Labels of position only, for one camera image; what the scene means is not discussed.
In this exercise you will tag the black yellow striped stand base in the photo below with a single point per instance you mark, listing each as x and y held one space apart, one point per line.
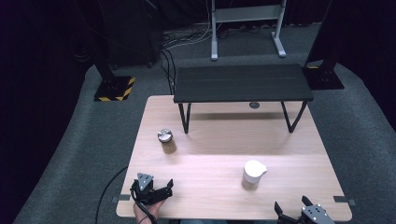
113 90

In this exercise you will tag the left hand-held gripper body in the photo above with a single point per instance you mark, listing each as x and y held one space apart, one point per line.
144 182

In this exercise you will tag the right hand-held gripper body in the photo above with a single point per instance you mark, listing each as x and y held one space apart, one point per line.
316 215

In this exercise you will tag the glass jar with metal lid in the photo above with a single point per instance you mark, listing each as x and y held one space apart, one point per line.
166 140

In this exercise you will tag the white cup with spout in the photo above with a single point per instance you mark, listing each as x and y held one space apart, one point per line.
252 172

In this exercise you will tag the grey tape marker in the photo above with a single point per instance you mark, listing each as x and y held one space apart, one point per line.
124 197
342 199

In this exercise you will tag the grey round table grommet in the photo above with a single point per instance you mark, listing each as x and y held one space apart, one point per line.
254 105

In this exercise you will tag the person's left hand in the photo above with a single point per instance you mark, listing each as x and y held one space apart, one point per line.
146 213

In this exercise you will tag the white metal stand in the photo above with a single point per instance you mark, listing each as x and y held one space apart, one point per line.
246 14

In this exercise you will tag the black shelf with metal legs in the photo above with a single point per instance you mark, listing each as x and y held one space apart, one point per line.
243 82

